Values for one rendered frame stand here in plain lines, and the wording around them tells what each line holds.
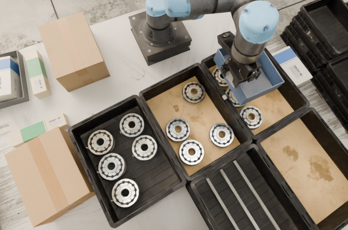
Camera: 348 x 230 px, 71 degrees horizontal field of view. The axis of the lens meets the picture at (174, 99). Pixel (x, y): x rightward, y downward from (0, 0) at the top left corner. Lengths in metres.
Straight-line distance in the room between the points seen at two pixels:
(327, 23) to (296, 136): 1.09
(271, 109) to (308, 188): 0.35
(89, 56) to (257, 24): 0.84
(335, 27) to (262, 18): 1.58
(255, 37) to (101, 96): 0.90
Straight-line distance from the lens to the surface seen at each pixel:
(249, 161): 1.09
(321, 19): 2.08
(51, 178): 1.08
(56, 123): 1.23
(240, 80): 0.70
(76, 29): 1.29
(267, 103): 1.19
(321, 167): 1.22
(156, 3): 1.10
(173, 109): 1.08
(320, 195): 1.21
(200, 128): 1.07
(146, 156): 1.01
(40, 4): 2.69
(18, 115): 1.38
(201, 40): 1.41
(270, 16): 0.54
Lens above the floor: 1.85
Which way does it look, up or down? 70 degrees down
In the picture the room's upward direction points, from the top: 8 degrees clockwise
